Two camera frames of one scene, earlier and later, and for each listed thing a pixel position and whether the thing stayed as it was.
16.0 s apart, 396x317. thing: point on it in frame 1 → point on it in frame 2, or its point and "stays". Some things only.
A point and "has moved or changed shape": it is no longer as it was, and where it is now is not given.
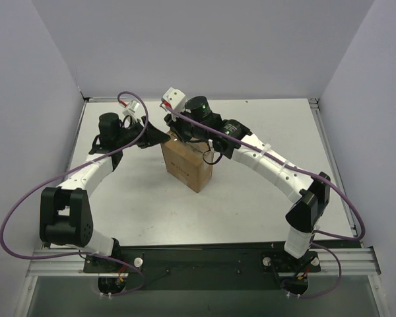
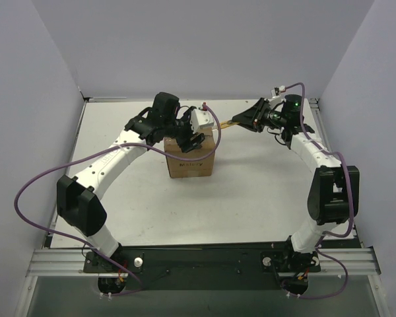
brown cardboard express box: (189, 162) has moved or changed shape
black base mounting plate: (202, 267) stays
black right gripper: (177, 125) → (258, 113)
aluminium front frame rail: (336, 261) stays
